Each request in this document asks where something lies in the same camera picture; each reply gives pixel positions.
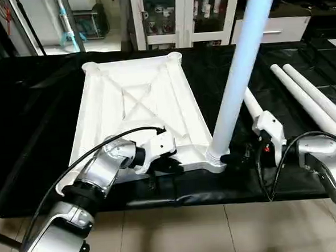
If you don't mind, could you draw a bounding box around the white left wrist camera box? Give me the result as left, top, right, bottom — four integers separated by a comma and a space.
133, 128, 179, 175

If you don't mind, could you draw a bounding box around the white plastic table top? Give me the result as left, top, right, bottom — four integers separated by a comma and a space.
49, 49, 231, 197

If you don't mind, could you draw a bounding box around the black metal stand leg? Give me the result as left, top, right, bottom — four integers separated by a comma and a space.
0, 228, 23, 252

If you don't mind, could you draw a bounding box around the white drawer unit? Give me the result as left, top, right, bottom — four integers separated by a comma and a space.
231, 14, 313, 46

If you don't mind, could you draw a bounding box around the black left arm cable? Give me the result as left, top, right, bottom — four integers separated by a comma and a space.
12, 125, 174, 252

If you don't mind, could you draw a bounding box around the white glass door cabinet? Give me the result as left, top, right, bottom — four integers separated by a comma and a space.
129, 0, 246, 52

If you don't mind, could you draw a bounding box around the blue frame trolley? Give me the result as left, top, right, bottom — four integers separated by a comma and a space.
56, 0, 111, 50

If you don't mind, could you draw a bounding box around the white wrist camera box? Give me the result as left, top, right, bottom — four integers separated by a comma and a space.
252, 110, 289, 168
133, 128, 179, 175

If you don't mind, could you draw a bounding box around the white drawer cabinet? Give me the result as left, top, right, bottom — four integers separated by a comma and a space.
237, 0, 336, 48

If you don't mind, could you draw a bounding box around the black work mat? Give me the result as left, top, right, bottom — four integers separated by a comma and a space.
0, 36, 336, 219

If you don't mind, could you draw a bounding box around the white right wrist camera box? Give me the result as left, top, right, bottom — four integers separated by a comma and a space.
252, 110, 289, 168

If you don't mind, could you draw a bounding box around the white plastic table leg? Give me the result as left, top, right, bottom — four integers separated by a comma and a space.
243, 86, 269, 121
197, 0, 289, 165
282, 60, 336, 123
269, 60, 336, 142

